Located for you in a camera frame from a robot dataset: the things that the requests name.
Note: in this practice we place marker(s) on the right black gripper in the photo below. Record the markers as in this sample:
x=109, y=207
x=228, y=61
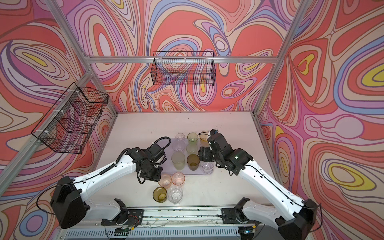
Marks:
x=203, y=153

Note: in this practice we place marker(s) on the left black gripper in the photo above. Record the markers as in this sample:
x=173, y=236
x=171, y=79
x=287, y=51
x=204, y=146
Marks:
x=157, y=178

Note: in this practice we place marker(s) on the clear faceted cup back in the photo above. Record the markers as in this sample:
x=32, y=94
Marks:
x=207, y=167

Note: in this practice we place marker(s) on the yellow plastic cup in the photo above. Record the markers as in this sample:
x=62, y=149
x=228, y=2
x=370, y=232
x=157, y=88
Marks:
x=204, y=135

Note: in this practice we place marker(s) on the amber cup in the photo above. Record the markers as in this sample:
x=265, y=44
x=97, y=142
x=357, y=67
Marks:
x=193, y=162
x=160, y=194

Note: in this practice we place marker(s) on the peach cup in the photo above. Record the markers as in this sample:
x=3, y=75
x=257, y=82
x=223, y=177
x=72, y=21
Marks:
x=165, y=181

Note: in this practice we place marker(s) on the bright green cup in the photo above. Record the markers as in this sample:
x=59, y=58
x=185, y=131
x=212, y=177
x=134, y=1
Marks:
x=193, y=138

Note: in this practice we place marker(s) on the pale green large cup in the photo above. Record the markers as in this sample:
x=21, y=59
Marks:
x=178, y=160

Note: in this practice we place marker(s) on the small clear cup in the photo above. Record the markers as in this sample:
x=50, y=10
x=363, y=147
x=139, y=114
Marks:
x=180, y=138

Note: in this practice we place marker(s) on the pale green cup front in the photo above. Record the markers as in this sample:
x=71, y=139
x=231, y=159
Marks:
x=192, y=149

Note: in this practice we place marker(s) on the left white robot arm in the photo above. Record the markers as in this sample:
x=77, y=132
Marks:
x=70, y=195

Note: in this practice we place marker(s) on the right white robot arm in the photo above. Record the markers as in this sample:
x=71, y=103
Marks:
x=292, y=216

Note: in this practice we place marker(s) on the pink cup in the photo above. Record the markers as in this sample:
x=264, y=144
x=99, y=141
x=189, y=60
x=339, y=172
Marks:
x=178, y=179

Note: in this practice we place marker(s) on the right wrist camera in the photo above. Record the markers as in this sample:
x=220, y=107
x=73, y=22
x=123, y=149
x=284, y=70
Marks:
x=218, y=143

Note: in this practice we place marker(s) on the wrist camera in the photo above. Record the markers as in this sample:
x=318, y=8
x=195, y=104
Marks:
x=218, y=143
x=155, y=153

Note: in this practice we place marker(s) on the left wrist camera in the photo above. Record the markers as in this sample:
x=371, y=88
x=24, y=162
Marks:
x=155, y=153

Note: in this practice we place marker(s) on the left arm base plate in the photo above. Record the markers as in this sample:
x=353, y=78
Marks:
x=130, y=217

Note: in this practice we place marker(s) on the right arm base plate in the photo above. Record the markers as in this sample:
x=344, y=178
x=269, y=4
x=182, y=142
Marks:
x=231, y=215

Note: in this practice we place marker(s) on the black wire basket left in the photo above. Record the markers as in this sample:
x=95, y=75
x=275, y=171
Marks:
x=73, y=123

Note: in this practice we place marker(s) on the black wire basket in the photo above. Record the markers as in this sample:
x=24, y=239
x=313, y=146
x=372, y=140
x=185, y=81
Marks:
x=191, y=68
x=73, y=123

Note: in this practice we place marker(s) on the black wire basket back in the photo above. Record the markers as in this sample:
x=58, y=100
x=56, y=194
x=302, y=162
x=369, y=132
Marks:
x=191, y=68

